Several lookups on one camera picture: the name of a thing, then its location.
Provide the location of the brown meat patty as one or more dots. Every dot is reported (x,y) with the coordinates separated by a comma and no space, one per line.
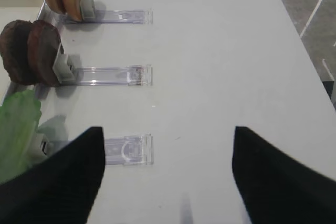
(14,48)
(32,46)

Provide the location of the clear holder rail patties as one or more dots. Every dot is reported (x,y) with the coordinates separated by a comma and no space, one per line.
(98,76)

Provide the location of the grey pusher block buns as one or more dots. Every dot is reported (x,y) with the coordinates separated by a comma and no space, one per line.
(87,8)

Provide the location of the grey pusher block lettuce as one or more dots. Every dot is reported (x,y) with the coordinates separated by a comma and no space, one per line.
(40,147)

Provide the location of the clear holder rail buns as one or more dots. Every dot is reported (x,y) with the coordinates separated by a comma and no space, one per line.
(144,16)

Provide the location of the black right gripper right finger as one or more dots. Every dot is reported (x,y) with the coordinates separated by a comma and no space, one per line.
(276,188)

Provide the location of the clear holder rail lettuce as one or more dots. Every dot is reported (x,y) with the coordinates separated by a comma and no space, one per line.
(130,150)

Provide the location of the white metal tray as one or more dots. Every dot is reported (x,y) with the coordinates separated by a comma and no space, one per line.
(11,10)

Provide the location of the green lettuce leaf standing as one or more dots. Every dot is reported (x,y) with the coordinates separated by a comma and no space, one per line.
(20,115)

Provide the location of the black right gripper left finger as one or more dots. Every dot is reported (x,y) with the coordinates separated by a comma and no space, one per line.
(62,189)

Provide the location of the grey pusher block patties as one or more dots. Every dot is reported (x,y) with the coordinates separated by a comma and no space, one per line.
(66,67)

